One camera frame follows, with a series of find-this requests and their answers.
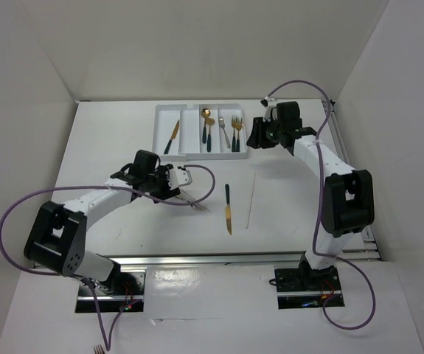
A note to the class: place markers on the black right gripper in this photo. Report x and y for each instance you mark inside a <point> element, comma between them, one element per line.
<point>256,139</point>

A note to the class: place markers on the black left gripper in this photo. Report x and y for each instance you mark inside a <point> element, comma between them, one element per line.
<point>166,192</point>

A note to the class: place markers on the silver fork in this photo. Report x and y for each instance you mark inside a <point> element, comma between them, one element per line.
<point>222,126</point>
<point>198,209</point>

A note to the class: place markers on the gold fork green handle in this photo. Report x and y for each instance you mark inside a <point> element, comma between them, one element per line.
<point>238,127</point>
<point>234,141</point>

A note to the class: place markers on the gold knife green handle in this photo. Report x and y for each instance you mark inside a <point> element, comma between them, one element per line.
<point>172,137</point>
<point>228,210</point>

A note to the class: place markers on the gold spoon green handle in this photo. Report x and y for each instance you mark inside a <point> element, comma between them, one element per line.
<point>205,114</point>
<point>210,122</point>

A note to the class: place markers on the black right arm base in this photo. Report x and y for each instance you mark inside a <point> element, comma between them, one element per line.
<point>304,278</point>

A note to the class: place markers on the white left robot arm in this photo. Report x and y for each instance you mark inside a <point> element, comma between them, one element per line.
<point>57,240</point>

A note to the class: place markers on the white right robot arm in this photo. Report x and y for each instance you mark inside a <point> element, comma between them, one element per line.
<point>346,202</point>

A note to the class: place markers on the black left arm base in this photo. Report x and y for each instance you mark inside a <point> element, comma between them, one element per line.
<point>118,283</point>

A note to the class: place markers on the white chopstick right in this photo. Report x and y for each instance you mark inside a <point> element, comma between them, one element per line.
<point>251,200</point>

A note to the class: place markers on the white compartment cutlery tray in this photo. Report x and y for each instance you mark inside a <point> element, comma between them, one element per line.
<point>187,146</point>

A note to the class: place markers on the gold fork bottom edge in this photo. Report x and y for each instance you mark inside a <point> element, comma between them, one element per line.
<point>99,350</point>

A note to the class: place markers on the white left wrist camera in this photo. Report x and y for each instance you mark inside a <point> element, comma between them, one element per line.
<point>179,177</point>

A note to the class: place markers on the aluminium rail front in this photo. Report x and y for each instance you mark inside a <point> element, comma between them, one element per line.
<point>197,261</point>

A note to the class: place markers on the aluminium rail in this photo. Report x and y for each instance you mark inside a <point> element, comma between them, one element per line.
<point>331,136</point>
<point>197,261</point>

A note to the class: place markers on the aluminium rail right side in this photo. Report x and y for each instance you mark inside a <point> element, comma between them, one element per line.
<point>331,136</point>

